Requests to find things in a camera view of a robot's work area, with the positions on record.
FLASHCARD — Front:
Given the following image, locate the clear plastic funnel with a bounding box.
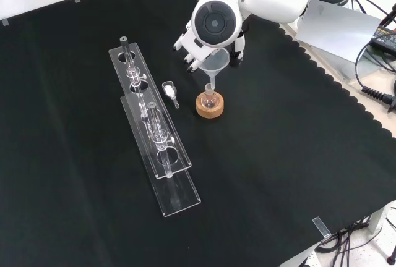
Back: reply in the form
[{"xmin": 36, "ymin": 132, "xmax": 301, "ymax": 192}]
[{"xmin": 197, "ymin": 47, "xmax": 231, "ymax": 95}]

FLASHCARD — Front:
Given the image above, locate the white table leg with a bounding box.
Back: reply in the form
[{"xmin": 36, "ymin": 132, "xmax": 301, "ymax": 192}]
[{"xmin": 367, "ymin": 200, "xmax": 396, "ymax": 234}]

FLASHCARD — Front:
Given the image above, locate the cork ring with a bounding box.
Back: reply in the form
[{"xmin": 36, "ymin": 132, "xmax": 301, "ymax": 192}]
[{"xmin": 196, "ymin": 91, "xmax": 225, "ymax": 119}]

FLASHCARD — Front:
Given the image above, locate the clear acrylic funnel stand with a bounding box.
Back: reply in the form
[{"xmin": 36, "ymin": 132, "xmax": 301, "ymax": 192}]
[{"xmin": 108, "ymin": 35, "xmax": 202, "ymax": 218}]

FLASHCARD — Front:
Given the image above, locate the black power adapter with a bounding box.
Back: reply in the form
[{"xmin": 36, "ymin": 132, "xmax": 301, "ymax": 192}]
[{"xmin": 369, "ymin": 22, "xmax": 396, "ymax": 53}]

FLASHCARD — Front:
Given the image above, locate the black cable with ribbed plug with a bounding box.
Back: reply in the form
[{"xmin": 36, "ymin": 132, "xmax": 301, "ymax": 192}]
[{"xmin": 355, "ymin": 39, "xmax": 396, "ymax": 114}]

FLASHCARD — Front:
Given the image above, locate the clear tape strip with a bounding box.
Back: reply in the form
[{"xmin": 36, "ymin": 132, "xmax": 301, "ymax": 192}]
[{"xmin": 311, "ymin": 216, "xmax": 332, "ymax": 239}]

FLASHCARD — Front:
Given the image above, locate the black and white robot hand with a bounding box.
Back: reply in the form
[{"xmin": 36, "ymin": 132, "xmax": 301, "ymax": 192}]
[{"xmin": 173, "ymin": 23, "xmax": 247, "ymax": 74}]

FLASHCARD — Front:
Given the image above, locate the pale board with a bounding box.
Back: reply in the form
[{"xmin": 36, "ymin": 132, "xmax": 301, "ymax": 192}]
[{"xmin": 293, "ymin": 0, "xmax": 383, "ymax": 64}]

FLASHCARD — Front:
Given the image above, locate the small glass round-bottom flask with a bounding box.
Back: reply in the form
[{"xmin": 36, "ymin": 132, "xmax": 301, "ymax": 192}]
[{"xmin": 200, "ymin": 83, "xmax": 221, "ymax": 109}]

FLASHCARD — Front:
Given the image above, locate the black bench cloth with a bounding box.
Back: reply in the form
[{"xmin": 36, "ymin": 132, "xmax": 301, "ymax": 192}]
[{"xmin": 0, "ymin": 0, "xmax": 396, "ymax": 267}]

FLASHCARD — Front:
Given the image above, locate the glass weighing funnel with powder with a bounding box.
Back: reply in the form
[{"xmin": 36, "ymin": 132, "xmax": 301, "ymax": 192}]
[{"xmin": 161, "ymin": 81, "xmax": 181, "ymax": 109}]

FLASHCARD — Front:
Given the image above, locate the black floor cable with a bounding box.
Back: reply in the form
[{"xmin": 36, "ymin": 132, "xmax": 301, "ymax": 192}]
[{"xmin": 314, "ymin": 214, "xmax": 374, "ymax": 267}]

